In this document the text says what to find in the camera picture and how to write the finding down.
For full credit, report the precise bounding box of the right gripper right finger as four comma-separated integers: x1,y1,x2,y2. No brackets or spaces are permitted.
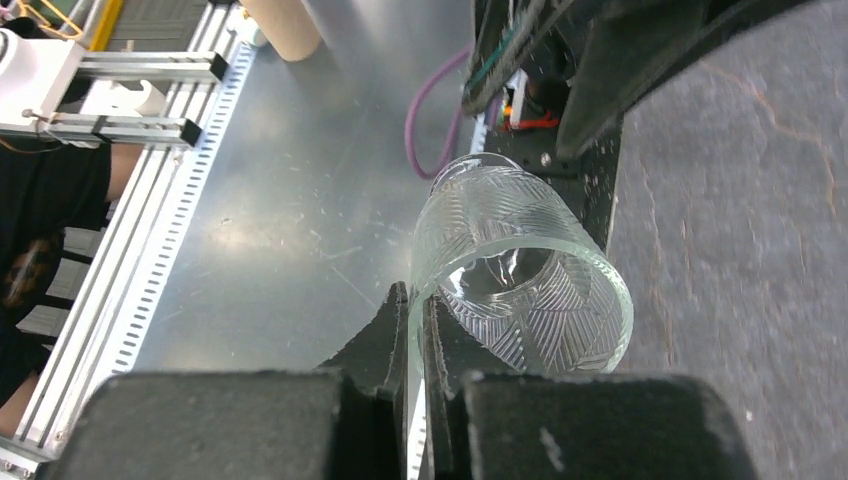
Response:
422,298,756,479

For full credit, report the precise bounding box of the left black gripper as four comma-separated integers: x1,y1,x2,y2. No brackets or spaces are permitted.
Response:
461,1,799,161

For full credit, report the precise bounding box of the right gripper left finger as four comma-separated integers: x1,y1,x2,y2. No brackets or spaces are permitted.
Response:
46,282,408,479

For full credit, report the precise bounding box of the clear glass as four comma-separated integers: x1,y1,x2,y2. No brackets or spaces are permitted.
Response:
410,152,634,373

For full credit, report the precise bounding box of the cardboard tube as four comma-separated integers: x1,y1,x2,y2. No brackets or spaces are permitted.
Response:
241,0,323,62

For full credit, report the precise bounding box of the person in black shirt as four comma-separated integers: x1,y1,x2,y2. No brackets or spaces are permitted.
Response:
0,16,144,439

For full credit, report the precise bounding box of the white slotted cable duct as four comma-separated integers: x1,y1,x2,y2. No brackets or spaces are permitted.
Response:
1,4,255,479

